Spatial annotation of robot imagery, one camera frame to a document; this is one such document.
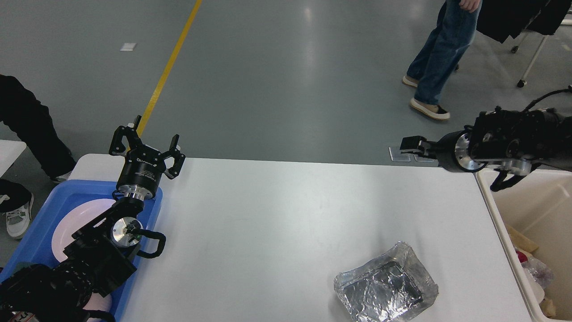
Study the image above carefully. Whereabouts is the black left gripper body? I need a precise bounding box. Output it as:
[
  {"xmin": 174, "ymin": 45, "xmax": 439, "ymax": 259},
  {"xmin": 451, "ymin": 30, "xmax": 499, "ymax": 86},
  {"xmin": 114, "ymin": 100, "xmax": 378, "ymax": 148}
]
[{"xmin": 116, "ymin": 152, "xmax": 166, "ymax": 199}]

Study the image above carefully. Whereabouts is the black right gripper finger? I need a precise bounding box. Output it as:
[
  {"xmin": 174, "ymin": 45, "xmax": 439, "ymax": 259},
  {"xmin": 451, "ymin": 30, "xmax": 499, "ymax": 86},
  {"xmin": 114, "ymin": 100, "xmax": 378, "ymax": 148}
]
[{"xmin": 399, "ymin": 136, "xmax": 437, "ymax": 159}]

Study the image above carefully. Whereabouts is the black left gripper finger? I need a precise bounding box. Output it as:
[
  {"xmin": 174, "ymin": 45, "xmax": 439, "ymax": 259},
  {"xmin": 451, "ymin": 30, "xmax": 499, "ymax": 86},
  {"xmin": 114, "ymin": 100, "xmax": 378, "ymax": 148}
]
[
  {"xmin": 157, "ymin": 134, "xmax": 186, "ymax": 179},
  {"xmin": 109, "ymin": 115, "xmax": 148, "ymax": 159}
]

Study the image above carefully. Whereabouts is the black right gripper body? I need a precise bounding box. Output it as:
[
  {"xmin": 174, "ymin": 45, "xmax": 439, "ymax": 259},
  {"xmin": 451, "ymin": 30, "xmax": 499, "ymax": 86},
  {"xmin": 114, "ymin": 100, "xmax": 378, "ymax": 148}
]
[{"xmin": 436, "ymin": 130, "xmax": 488, "ymax": 173}]

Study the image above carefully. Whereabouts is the pink plate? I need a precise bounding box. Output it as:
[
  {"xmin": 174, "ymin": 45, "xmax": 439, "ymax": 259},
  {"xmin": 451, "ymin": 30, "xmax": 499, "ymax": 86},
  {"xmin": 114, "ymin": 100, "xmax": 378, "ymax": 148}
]
[{"xmin": 51, "ymin": 199, "xmax": 115, "ymax": 263}]

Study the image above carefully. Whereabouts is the brown paper bag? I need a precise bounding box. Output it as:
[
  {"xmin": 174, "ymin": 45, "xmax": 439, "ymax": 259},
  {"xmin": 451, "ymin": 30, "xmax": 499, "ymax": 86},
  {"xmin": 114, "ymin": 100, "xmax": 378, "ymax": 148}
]
[{"xmin": 506, "ymin": 225, "xmax": 556, "ymax": 318}]

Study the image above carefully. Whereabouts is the crushed red soda can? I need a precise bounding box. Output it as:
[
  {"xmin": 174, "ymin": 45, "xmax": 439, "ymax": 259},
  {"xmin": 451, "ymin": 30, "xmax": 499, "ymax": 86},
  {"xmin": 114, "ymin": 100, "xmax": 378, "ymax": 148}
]
[{"xmin": 516, "ymin": 250, "xmax": 528, "ymax": 263}]

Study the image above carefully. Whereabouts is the pink mug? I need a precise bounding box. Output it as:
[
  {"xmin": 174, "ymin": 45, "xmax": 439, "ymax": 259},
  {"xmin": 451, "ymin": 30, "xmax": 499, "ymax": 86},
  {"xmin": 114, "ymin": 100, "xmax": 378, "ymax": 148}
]
[{"xmin": 83, "ymin": 292, "xmax": 113, "ymax": 313}]

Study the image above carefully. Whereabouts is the aluminium foil tray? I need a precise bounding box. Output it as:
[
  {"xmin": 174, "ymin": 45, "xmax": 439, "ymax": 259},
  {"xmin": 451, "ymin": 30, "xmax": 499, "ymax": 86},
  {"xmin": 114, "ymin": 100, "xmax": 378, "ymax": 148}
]
[{"xmin": 333, "ymin": 241, "xmax": 439, "ymax": 322}]

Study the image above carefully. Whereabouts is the clear plastic wrap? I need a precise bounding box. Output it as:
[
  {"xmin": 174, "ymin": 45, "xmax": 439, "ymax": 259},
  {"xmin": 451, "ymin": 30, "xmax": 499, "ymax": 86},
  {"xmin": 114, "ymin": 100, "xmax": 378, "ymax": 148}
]
[{"xmin": 514, "ymin": 247, "xmax": 555, "ymax": 289}]

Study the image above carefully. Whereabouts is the white paper cup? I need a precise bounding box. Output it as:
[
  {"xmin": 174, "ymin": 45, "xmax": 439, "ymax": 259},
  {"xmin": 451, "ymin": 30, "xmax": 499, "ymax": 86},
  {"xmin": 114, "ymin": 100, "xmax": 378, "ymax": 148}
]
[{"xmin": 526, "ymin": 274, "xmax": 545, "ymax": 304}]

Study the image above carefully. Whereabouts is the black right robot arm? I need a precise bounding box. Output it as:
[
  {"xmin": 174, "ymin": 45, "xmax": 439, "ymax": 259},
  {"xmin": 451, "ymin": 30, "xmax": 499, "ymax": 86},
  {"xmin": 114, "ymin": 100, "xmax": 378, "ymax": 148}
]
[{"xmin": 399, "ymin": 86, "xmax": 572, "ymax": 192}]

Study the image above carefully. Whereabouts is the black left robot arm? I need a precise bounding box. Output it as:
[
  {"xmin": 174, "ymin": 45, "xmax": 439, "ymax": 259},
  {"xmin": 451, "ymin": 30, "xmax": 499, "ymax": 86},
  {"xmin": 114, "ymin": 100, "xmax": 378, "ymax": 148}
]
[{"xmin": 1, "ymin": 116, "xmax": 185, "ymax": 322}]

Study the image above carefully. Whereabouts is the right clear floor plate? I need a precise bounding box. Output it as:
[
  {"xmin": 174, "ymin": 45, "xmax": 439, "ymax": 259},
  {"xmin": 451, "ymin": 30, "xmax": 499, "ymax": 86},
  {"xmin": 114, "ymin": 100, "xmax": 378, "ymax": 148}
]
[{"xmin": 413, "ymin": 155, "xmax": 437, "ymax": 162}]

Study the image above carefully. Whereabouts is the clear floor plate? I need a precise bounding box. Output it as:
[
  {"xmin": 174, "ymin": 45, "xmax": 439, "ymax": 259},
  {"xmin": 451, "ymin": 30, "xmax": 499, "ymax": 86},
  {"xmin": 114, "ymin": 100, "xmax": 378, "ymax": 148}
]
[
  {"xmin": 413, "ymin": 155, "xmax": 437, "ymax": 162},
  {"xmin": 388, "ymin": 146, "xmax": 411, "ymax": 162}
]

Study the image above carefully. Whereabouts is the left clear floor plate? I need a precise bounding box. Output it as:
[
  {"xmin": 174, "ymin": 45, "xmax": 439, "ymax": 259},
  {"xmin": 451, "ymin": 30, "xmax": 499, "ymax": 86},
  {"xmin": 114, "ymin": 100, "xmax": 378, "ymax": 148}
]
[{"xmin": 388, "ymin": 146, "xmax": 411, "ymax": 162}]

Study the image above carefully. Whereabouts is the person in blue jeans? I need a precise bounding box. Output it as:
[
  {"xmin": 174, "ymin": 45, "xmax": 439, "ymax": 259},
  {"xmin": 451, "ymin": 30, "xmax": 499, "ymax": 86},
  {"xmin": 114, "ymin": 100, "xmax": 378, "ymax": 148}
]
[{"xmin": 402, "ymin": 0, "xmax": 482, "ymax": 121}]

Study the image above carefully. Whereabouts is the beige plastic bin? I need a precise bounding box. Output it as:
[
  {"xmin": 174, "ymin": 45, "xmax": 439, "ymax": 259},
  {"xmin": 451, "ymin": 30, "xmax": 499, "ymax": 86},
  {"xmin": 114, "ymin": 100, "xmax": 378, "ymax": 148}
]
[{"xmin": 475, "ymin": 169, "xmax": 572, "ymax": 322}]

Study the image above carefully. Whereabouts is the white side table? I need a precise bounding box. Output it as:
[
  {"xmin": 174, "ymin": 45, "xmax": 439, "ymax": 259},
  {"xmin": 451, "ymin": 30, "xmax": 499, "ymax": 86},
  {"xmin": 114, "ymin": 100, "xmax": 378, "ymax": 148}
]
[{"xmin": 0, "ymin": 140, "xmax": 26, "ymax": 177}]

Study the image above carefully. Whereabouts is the blue plastic tray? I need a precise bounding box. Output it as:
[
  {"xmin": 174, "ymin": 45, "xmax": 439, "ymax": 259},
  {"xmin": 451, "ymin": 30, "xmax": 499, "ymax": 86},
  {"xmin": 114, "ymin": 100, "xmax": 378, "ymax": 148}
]
[{"xmin": 0, "ymin": 180, "xmax": 163, "ymax": 322}]

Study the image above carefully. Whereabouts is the rack with black clothes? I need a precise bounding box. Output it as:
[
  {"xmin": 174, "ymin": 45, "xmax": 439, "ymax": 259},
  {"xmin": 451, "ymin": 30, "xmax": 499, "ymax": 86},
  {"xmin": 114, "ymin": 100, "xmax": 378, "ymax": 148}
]
[{"xmin": 476, "ymin": 0, "xmax": 571, "ymax": 88}]

